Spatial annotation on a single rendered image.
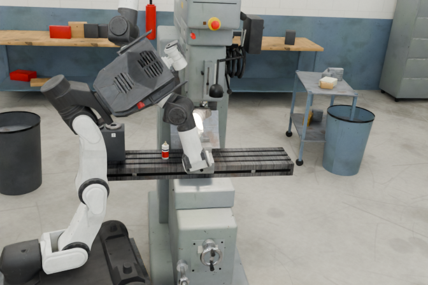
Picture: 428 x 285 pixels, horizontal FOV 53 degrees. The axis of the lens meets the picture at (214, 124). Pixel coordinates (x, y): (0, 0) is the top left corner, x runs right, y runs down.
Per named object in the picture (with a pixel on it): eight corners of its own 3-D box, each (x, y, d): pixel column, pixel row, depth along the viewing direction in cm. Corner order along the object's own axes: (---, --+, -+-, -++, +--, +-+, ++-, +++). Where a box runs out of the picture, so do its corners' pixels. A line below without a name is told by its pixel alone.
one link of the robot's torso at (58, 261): (43, 278, 200) (41, 256, 195) (41, 252, 217) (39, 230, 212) (88, 268, 208) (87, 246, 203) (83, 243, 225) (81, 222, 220)
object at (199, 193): (234, 207, 243) (236, 189, 238) (173, 210, 237) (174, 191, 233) (220, 166, 288) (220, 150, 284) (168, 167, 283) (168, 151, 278)
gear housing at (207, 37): (233, 46, 219) (234, 27, 215) (186, 45, 215) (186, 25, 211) (221, 34, 250) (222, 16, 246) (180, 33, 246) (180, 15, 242)
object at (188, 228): (230, 311, 250) (239, 226, 227) (176, 315, 244) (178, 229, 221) (210, 228, 323) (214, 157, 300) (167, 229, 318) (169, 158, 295)
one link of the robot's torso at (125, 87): (121, 133, 172) (193, 84, 177) (72, 64, 171) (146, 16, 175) (127, 135, 201) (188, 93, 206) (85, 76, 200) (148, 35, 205)
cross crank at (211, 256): (223, 271, 217) (225, 252, 213) (200, 272, 215) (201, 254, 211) (218, 250, 232) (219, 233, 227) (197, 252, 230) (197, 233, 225)
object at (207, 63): (210, 100, 228) (213, 62, 220) (203, 100, 227) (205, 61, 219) (209, 97, 232) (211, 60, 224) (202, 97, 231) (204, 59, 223)
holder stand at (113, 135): (125, 161, 245) (124, 129, 238) (85, 162, 241) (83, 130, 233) (125, 151, 256) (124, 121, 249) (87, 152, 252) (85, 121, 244)
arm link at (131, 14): (112, 4, 186) (109, 36, 186) (132, 6, 185) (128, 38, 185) (121, 11, 197) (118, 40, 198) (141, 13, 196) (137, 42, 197)
